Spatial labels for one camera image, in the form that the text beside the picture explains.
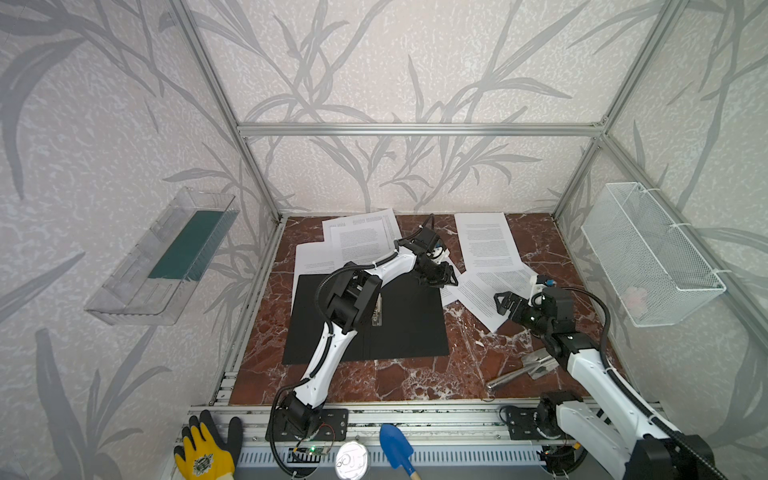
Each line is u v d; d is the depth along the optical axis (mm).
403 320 932
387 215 1218
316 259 1083
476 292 990
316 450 705
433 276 909
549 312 655
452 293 979
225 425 733
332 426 723
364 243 1125
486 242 1125
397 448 705
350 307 609
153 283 640
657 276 619
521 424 728
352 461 650
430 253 913
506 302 769
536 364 829
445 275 888
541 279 767
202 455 679
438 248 962
